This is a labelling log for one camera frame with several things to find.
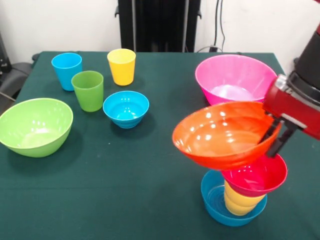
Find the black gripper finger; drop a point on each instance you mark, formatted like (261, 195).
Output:
(280, 142)
(270, 132)

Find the small red bowl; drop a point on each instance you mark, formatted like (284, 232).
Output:
(265, 177)

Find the tall yellow cup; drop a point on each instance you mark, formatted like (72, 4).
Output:
(122, 72)

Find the green cup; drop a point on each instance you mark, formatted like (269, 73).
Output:
(88, 95)

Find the short yellow cup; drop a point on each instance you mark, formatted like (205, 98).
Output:
(242, 198)
(237, 210)

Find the dark blue bowl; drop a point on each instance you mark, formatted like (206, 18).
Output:
(212, 200)

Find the blue cup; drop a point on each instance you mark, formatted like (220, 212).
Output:
(65, 72)

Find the orange bowl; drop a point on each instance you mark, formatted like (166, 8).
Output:
(220, 135)

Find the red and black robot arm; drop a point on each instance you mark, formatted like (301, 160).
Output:
(310, 62)

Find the large green bowl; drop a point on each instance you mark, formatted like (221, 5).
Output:
(35, 127)

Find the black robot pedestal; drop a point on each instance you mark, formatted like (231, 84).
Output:
(160, 25)

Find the large pink bowl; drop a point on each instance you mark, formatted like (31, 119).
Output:
(235, 72)

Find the dark green table cloth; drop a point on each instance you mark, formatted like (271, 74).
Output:
(125, 187)

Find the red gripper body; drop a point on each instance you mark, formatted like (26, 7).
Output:
(295, 110)

